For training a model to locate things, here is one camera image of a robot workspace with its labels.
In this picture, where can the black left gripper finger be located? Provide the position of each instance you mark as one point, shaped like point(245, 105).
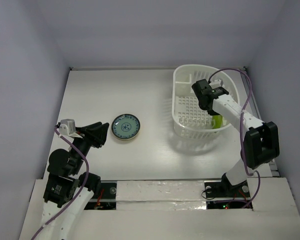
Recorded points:
point(98, 143)
point(102, 131)

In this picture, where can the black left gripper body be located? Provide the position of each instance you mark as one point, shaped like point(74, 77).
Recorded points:
point(83, 143)

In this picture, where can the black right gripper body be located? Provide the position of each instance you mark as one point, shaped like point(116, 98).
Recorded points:
point(201, 89)

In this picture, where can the blue patterned plate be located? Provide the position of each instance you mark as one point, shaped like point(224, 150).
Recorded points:
point(125, 127)

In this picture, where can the green plate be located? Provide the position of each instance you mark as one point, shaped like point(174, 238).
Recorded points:
point(217, 122)

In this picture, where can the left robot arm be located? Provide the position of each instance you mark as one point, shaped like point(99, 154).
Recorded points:
point(70, 184)

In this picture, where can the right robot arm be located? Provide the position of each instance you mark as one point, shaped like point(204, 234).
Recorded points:
point(158, 153)

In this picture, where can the white plastic dish rack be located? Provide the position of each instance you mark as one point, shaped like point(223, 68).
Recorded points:
point(190, 121)

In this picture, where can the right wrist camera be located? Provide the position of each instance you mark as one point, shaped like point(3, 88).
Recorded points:
point(216, 83)

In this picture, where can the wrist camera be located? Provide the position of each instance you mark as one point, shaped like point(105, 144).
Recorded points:
point(67, 127)
point(216, 83)

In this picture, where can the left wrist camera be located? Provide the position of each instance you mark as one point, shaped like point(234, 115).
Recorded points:
point(67, 127)

